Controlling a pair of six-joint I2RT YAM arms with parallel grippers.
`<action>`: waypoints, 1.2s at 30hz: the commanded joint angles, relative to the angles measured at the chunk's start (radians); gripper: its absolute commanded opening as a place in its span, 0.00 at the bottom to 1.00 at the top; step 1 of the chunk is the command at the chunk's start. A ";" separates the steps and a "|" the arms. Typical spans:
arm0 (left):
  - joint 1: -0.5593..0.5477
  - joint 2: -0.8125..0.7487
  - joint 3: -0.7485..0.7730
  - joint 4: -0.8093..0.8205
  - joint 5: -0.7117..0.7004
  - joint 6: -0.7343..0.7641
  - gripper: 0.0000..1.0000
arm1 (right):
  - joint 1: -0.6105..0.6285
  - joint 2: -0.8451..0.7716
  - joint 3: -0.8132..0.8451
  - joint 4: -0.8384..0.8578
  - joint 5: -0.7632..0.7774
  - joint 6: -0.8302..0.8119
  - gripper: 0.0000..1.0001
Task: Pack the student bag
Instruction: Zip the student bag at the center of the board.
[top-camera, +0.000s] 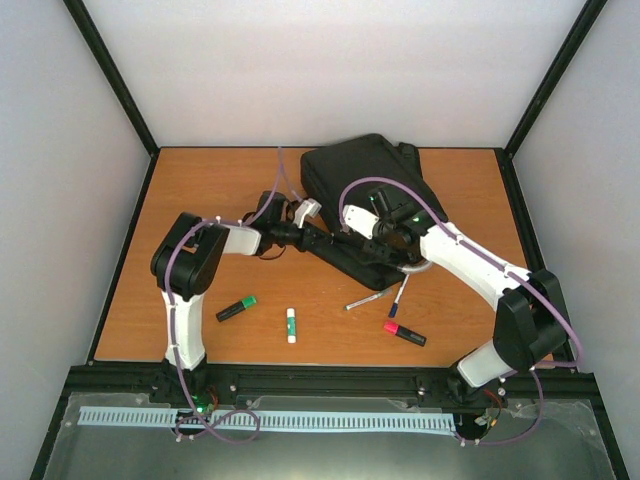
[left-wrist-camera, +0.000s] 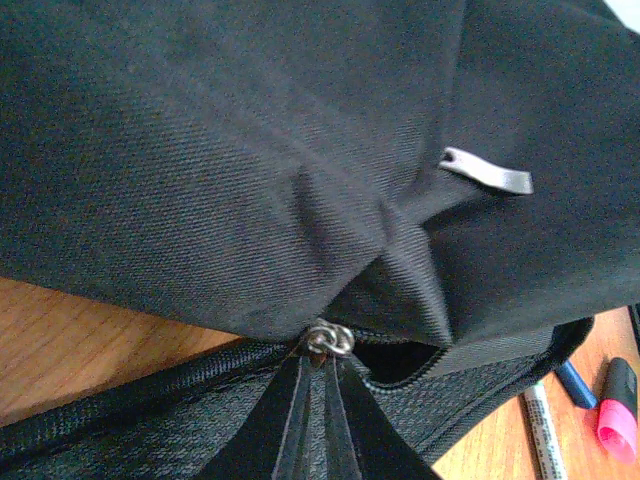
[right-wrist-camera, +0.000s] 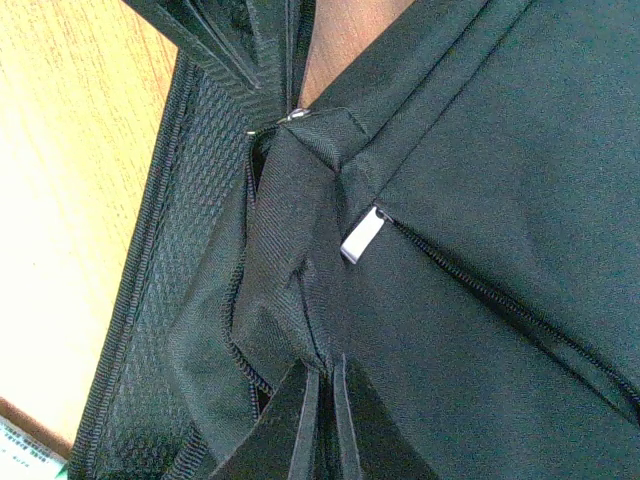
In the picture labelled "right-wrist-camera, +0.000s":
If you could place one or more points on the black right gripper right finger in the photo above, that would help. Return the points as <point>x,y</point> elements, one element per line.
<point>348,447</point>

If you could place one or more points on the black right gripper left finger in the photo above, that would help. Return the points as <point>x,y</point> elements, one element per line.
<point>303,454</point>

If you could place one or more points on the black student backpack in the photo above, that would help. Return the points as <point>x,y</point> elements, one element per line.
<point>457,214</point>

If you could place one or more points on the white green glue stick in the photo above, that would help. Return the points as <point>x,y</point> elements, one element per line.
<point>25,458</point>

